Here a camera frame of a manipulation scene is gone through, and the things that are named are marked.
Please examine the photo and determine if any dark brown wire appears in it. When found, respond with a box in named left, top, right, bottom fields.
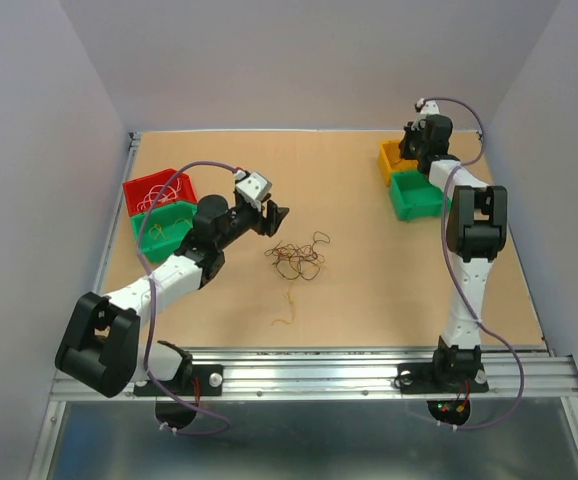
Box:
left=263, top=230, right=334, bottom=281

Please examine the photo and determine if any green plastic bin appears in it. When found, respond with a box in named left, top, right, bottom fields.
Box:
left=389, top=170, right=451, bottom=222
left=140, top=201, right=197, bottom=264

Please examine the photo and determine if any white wire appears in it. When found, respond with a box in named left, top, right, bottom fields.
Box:
left=137, top=176, right=188, bottom=211

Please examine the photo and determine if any red plastic bin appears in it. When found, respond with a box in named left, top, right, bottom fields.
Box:
left=123, top=168, right=198, bottom=217

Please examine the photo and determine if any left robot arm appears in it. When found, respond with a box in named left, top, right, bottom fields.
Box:
left=55, top=192, right=290, bottom=398

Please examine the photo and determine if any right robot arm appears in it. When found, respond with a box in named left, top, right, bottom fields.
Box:
left=395, top=112, right=507, bottom=394

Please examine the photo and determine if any yellow plastic bin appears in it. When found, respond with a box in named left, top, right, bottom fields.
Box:
left=377, top=140, right=417, bottom=187

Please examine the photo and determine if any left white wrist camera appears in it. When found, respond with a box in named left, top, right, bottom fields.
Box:
left=234, top=169, right=272, bottom=212

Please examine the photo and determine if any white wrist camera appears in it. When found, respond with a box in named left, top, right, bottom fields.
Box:
left=234, top=169, right=272, bottom=212
left=411, top=98, right=440, bottom=130

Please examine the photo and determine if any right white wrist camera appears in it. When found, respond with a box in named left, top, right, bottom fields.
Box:
left=411, top=98, right=440, bottom=130

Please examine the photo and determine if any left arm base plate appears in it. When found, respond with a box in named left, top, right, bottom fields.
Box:
left=160, top=364, right=224, bottom=398

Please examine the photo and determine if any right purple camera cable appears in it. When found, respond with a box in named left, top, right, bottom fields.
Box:
left=418, top=96, right=526, bottom=432

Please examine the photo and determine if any purple camera cable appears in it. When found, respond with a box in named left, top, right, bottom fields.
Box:
left=131, top=160, right=250, bottom=436
left=418, top=96, right=526, bottom=432

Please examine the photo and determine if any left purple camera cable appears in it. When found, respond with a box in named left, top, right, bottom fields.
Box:
left=131, top=160, right=250, bottom=436

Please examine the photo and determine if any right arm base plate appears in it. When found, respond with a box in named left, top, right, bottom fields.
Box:
left=395, top=362, right=489, bottom=395

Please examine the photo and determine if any aluminium frame rail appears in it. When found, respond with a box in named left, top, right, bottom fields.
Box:
left=31, top=130, right=578, bottom=479

